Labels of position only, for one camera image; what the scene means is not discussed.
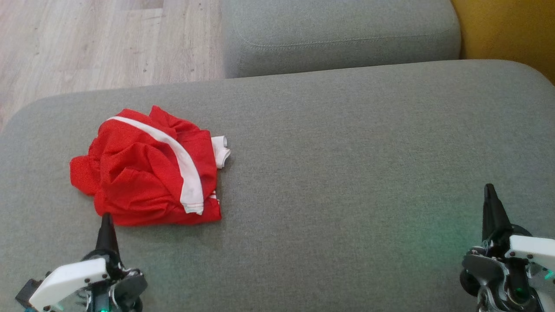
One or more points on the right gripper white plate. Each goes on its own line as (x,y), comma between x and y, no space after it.
(520,268)

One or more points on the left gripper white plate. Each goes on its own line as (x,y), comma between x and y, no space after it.
(69,277)

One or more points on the red and white jersey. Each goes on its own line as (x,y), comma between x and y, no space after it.
(130,173)

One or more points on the large grey sofa seat cushion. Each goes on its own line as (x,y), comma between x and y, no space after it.
(325,173)

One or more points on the large yellow sofa backrest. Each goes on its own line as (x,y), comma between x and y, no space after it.
(511,30)

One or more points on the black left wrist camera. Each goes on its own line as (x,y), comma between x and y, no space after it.
(28,294)

